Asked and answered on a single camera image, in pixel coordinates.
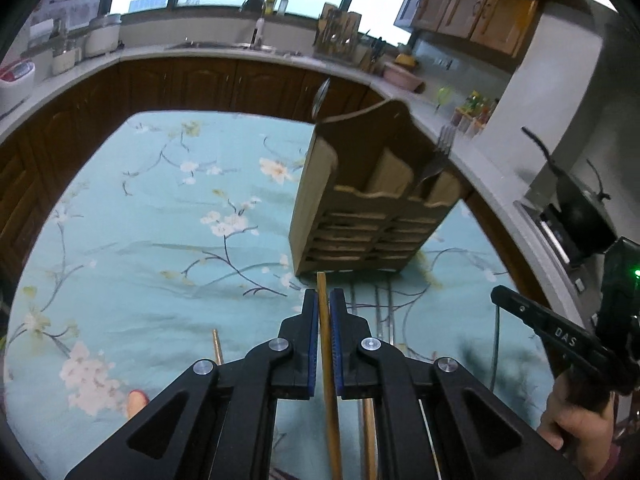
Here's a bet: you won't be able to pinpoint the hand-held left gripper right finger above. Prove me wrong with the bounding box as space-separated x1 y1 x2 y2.
327 287 586 480

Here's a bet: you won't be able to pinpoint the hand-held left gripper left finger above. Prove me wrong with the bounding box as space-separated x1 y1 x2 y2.
65 289 321 480

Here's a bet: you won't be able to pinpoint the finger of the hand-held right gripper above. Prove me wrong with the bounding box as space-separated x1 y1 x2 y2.
490 285 568 341

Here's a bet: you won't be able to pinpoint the light wooden chopstick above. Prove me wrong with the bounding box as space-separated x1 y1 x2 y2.
316 271 343 480

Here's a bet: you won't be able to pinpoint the wooden utensil holder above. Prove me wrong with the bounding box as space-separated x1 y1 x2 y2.
288 99 473 277

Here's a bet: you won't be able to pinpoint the person's right hand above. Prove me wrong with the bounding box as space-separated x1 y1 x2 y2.
537 370 618 473

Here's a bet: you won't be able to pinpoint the gas stove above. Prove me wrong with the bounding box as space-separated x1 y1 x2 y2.
517 200 591 281

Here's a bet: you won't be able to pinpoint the tan wooden chopstick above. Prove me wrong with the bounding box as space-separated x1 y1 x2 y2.
361 399 379 480

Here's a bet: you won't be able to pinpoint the black wok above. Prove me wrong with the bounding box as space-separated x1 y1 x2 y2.
521 126 618 266

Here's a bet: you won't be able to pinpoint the white kitchen countertop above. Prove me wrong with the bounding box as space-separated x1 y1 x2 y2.
0 42 601 361

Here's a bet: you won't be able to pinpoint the metal fork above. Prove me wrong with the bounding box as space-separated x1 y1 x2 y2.
412 125 458 196

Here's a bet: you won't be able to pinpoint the spice bottle rack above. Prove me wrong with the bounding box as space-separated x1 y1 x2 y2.
450 91 498 138

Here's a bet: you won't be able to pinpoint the pink basin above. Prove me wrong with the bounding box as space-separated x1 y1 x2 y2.
382 61 426 92

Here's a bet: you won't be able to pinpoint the knife block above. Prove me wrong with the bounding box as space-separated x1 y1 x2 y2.
360 35 388 73

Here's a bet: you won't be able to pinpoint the brown wooden base cabinets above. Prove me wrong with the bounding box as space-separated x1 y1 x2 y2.
0 56 561 361

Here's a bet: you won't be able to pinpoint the wooden countertop utensil rack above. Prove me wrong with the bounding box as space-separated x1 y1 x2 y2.
314 2 363 61

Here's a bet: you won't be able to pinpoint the steel sink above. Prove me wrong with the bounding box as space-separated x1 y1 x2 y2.
165 40 276 53

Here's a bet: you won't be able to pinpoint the kitchen faucet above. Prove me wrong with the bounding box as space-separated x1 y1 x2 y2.
240 0 268 50

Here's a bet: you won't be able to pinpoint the white steamer pot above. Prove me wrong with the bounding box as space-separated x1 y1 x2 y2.
82 14 123 58

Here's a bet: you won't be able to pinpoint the small white appliance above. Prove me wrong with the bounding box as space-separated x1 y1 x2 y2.
51 35 83 75

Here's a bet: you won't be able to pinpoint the white and red rice cooker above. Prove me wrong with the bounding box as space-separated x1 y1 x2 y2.
0 59 37 116

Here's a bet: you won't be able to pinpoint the brown wooden wall cabinets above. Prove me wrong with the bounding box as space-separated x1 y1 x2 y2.
394 0 591 58

